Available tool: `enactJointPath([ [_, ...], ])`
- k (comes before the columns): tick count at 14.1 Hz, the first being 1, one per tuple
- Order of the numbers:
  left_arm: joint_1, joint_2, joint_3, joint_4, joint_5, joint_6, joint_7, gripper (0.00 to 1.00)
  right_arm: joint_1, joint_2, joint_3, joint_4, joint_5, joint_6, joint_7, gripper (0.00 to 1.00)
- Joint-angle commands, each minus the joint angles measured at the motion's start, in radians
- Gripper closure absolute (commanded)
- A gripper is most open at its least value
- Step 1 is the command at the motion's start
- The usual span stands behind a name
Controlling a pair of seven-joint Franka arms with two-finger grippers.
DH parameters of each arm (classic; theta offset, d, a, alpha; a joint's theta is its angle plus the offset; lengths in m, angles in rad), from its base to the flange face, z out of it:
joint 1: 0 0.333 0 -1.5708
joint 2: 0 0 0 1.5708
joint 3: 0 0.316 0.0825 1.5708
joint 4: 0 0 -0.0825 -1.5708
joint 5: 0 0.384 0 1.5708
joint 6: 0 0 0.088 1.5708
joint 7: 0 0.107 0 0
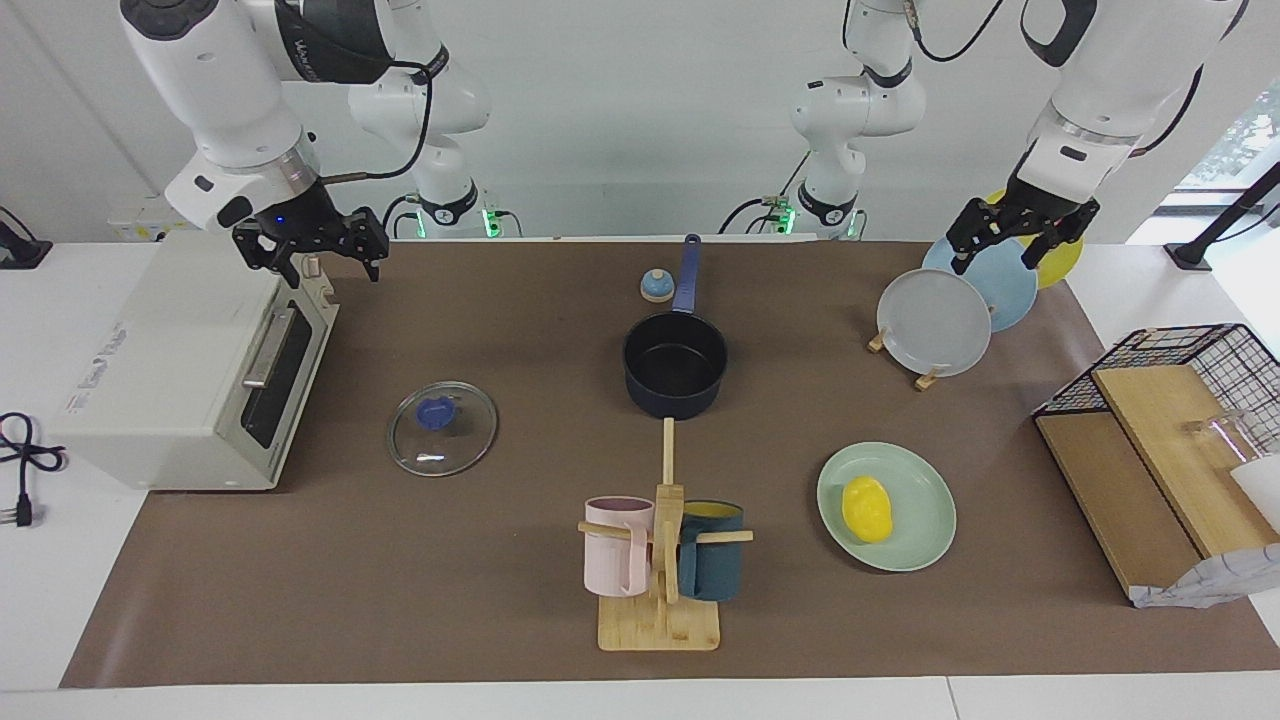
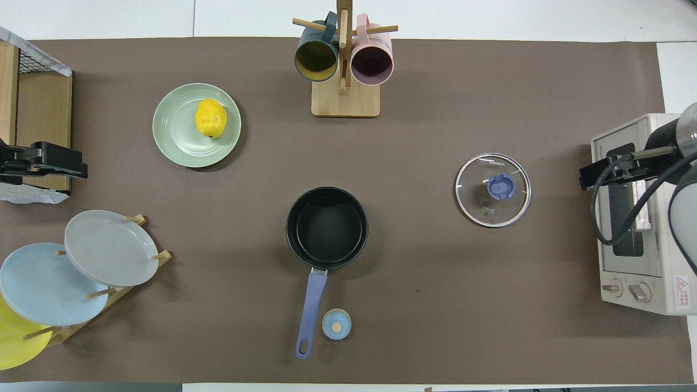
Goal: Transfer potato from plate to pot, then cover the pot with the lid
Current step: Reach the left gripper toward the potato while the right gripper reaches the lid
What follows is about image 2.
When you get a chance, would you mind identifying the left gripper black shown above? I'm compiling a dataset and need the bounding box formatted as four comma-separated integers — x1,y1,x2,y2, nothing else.
0,140,88,183

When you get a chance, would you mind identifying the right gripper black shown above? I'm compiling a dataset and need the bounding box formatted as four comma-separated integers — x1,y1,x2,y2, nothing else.
579,154,662,191

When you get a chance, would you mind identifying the glass lid blue knob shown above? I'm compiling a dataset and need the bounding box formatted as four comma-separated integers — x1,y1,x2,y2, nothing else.
455,153,532,228

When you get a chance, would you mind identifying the yellow lemon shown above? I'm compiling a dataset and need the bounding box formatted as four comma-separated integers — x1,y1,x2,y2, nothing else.
195,98,228,139

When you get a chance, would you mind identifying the grey plate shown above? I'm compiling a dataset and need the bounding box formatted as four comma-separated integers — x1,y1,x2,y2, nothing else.
64,210,160,287

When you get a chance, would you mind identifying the light green plate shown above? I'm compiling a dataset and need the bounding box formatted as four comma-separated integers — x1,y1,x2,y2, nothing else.
152,83,242,168

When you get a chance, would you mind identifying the light blue plate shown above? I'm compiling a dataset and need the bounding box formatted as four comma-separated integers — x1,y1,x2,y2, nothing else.
0,243,109,327

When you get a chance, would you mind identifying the wooden plate rack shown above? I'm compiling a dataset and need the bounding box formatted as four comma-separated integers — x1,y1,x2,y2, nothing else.
22,214,173,346

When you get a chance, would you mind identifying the yellow plate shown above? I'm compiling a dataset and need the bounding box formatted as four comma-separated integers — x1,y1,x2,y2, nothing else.
0,294,53,371

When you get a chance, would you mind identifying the white marbled paper sheet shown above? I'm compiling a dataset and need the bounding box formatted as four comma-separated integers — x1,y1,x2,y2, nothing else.
0,181,70,205
0,26,72,77

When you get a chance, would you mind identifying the beige toaster oven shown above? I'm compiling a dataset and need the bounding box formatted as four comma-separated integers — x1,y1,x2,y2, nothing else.
591,113,697,316

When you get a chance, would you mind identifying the brown table mat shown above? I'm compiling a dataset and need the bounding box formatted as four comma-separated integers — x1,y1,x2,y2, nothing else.
0,37,693,384

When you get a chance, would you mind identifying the pink mug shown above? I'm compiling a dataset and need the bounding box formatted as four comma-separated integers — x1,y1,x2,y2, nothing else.
350,14,394,86

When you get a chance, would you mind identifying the wooden mug tree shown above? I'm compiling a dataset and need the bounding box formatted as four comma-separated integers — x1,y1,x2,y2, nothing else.
292,0,399,118

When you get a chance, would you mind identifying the dark blue mug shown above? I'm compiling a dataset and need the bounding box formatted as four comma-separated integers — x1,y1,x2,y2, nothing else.
294,12,339,82

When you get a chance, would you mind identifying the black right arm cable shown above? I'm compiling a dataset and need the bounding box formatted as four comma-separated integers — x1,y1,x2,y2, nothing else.
591,150,697,247

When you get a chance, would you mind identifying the wooden wire shelf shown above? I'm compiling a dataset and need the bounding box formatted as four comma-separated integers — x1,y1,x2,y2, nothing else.
0,42,73,194

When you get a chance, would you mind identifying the black wire basket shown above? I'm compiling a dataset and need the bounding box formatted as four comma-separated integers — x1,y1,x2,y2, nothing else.
16,44,71,77

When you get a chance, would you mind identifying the black pot purple handle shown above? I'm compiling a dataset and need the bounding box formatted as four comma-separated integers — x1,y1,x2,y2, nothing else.
285,187,369,360

